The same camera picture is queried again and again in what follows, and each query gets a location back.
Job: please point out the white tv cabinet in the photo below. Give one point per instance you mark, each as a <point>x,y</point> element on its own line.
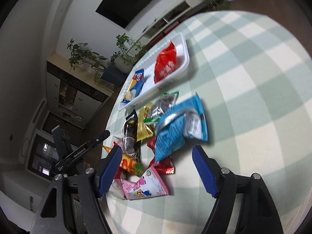
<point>169,19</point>

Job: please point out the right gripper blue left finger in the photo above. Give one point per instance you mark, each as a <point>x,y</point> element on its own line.
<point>107,169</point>

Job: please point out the blue yellow cake packet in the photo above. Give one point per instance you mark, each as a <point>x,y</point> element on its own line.
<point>135,86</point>

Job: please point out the wooden white storage cabinet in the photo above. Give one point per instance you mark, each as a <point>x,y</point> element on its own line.
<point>72,94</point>

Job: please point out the dark red foil packet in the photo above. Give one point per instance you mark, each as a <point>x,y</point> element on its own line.
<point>165,166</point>

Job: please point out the green leafy plant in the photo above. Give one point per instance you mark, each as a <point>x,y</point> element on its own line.
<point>80,55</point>

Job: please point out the white plastic tray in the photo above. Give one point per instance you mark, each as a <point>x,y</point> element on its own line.
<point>150,88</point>

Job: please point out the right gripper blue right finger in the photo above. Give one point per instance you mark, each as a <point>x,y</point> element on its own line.
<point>207,169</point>

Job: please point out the light blue snack bag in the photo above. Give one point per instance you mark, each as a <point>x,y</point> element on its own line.
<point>182,121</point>

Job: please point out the orange cartoon snack packet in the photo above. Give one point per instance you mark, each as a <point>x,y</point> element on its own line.
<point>129,164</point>

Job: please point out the bright red snack bag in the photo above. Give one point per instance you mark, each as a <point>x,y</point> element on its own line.
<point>166,62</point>

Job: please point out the trailing green plant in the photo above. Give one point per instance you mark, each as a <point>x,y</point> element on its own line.
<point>129,50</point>

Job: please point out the pink cartoon snack packet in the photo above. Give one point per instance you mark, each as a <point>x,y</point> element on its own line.
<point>148,185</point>

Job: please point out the black snack packet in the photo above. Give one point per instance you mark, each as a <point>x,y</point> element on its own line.
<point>130,144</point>

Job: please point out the dark blue plant pot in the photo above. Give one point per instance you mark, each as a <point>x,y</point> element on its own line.
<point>113,75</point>

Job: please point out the gold foil snack packet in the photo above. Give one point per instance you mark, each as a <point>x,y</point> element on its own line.
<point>144,130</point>

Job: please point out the clear green-edged seed packet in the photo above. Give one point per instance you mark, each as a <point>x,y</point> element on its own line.
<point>165,102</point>

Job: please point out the white plant pot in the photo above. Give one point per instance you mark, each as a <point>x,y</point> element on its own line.
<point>123,65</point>

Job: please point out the green checked tablecloth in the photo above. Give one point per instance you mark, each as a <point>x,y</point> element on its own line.
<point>254,79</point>

